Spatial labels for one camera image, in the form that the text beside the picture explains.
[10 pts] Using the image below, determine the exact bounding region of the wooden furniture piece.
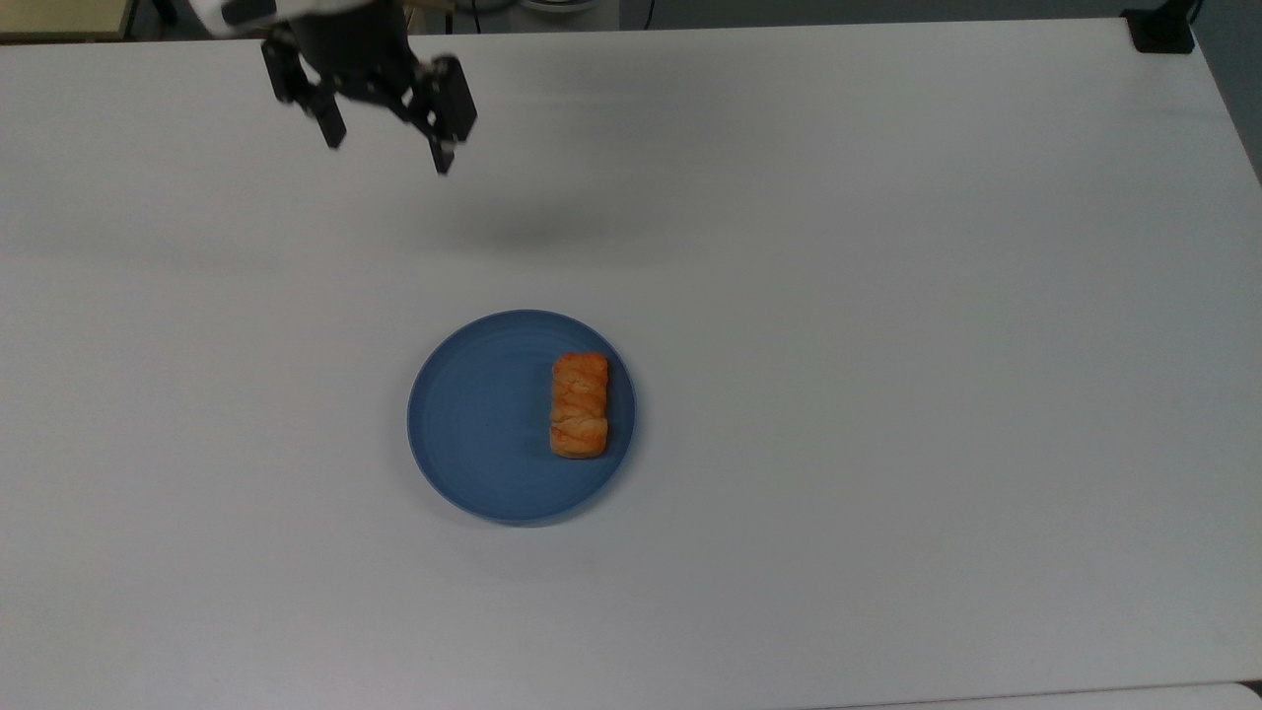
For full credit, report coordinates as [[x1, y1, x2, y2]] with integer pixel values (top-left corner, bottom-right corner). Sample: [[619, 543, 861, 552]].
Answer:
[[0, 0, 136, 43]]

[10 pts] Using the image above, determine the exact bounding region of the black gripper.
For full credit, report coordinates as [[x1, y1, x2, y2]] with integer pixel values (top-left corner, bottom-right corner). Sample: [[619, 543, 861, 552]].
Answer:
[[260, 0, 480, 178]]

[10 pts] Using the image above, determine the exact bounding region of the blue round plate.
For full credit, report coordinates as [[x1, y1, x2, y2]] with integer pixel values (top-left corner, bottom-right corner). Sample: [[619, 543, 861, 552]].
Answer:
[[406, 309, 638, 526]]

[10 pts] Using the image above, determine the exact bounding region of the black table clamp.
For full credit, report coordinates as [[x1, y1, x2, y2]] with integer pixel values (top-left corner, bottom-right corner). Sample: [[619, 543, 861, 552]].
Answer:
[[1121, 3, 1200, 55]]

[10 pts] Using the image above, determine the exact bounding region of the golden braided bread pastry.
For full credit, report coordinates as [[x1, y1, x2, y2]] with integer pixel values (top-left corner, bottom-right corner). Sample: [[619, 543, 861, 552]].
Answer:
[[548, 351, 610, 461]]

